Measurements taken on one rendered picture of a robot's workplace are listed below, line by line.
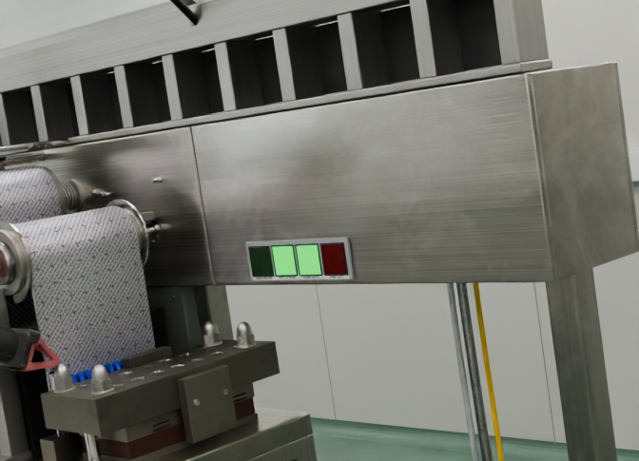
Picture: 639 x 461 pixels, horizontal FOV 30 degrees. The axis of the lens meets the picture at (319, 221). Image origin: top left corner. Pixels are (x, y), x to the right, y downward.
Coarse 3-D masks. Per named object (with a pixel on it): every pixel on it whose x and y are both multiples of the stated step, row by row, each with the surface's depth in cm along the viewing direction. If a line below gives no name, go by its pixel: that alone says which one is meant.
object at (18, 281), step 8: (136, 224) 222; (0, 232) 207; (8, 232) 206; (0, 240) 207; (8, 240) 206; (16, 248) 204; (16, 256) 204; (16, 264) 205; (24, 264) 204; (16, 272) 205; (24, 272) 205; (16, 280) 206; (0, 288) 210; (8, 288) 208; (16, 288) 206
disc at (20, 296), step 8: (0, 224) 208; (8, 224) 206; (16, 232) 205; (16, 240) 205; (24, 240) 204; (24, 248) 204; (24, 256) 204; (24, 280) 205; (24, 288) 206; (8, 296) 210; (16, 296) 208; (24, 296) 206
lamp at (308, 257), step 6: (300, 246) 203; (306, 246) 202; (312, 246) 201; (300, 252) 203; (306, 252) 202; (312, 252) 201; (300, 258) 203; (306, 258) 202; (312, 258) 201; (318, 258) 200; (300, 264) 203; (306, 264) 202; (312, 264) 202; (318, 264) 201; (300, 270) 204; (306, 270) 203; (312, 270) 202; (318, 270) 201
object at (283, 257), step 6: (282, 246) 206; (288, 246) 205; (276, 252) 207; (282, 252) 206; (288, 252) 205; (276, 258) 208; (282, 258) 206; (288, 258) 205; (276, 264) 208; (282, 264) 207; (288, 264) 206; (294, 264) 205; (276, 270) 208; (282, 270) 207; (288, 270) 206; (294, 270) 205
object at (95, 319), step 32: (32, 288) 205; (64, 288) 209; (96, 288) 214; (128, 288) 219; (64, 320) 209; (96, 320) 214; (128, 320) 219; (64, 352) 209; (96, 352) 213; (128, 352) 218
